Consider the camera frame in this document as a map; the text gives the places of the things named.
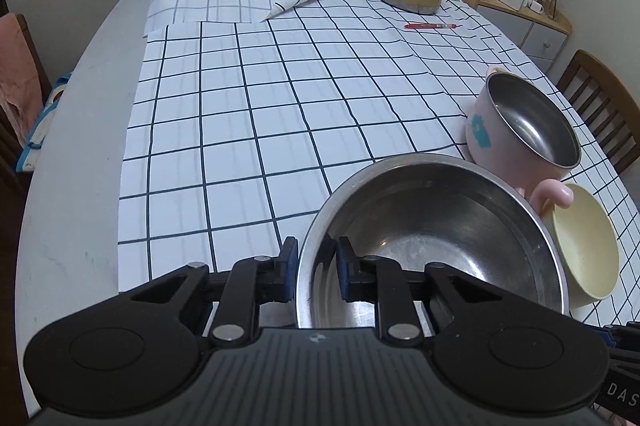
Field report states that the white wooden cabinet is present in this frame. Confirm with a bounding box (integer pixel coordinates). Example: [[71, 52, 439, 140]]
[[447, 0, 573, 74]]

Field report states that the black white checked tablecloth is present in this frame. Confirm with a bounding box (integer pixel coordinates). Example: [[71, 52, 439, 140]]
[[116, 0, 640, 327]]

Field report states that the pink towel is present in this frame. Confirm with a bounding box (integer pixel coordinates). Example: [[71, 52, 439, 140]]
[[0, 13, 46, 147]]

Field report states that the blue white bag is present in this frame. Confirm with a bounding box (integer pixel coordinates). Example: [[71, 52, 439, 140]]
[[15, 73, 76, 174]]

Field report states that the cream bowl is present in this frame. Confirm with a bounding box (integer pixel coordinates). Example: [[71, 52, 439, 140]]
[[542, 183, 621, 309]]

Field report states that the wooden chair with towel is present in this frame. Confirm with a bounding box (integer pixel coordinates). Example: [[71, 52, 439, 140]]
[[0, 13, 53, 191]]

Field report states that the pink steel-lined pot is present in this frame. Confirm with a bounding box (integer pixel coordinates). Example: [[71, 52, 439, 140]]
[[465, 66, 582, 211]]

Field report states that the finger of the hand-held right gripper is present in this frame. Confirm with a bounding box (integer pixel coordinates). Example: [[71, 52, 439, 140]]
[[599, 321, 640, 359]]

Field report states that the dark wooden chair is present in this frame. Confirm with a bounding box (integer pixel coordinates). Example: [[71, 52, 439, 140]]
[[556, 50, 640, 179]]

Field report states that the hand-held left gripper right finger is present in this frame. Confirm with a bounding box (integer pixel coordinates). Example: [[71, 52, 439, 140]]
[[336, 237, 506, 348]]

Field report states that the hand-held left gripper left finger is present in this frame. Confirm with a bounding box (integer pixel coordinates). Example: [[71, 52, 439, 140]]
[[129, 237, 299, 348]]

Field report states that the large steel bowl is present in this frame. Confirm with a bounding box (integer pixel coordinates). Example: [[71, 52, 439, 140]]
[[296, 152, 571, 329]]

